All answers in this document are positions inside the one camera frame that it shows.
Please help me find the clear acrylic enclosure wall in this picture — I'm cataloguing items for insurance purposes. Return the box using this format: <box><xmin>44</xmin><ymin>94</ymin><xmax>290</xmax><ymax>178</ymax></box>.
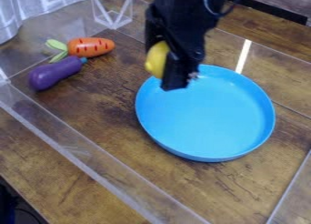
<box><xmin>0</xmin><ymin>0</ymin><xmax>311</xmax><ymax>224</ymax></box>

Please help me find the grey white curtain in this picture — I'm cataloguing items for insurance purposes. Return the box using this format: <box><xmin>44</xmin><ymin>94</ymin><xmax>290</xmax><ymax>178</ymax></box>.
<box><xmin>0</xmin><ymin>0</ymin><xmax>84</xmax><ymax>45</ymax></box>

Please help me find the yellow toy lemon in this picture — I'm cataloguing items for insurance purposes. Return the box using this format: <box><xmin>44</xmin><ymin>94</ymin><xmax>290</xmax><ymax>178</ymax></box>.
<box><xmin>144</xmin><ymin>41</ymin><xmax>170</xmax><ymax>79</ymax></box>

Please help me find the purple toy eggplant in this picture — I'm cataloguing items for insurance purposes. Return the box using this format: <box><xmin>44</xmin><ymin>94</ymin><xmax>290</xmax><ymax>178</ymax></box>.
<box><xmin>28</xmin><ymin>56</ymin><xmax>88</xmax><ymax>91</ymax></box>

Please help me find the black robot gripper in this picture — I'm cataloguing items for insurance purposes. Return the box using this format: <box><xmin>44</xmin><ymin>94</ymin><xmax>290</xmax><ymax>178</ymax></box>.
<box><xmin>144</xmin><ymin>0</ymin><xmax>224</xmax><ymax>91</ymax></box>

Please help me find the blue round tray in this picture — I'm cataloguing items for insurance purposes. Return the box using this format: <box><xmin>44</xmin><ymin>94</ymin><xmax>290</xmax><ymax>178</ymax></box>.
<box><xmin>135</xmin><ymin>65</ymin><xmax>276</xmax><ymax>162</ymax></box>

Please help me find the black bar in background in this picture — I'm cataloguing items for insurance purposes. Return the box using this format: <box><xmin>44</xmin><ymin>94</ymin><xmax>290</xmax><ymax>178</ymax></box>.
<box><xmin>240</xmin><ymin>0</ymin><xmax>311</xmax><ymax>26</ymax></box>

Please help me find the orange toy carrot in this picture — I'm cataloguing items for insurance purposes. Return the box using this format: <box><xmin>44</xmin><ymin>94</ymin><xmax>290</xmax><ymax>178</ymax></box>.
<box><xmin>45</xmin><ymin>37</ymin><xmax>115</xmax><ymax>63</ymax></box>

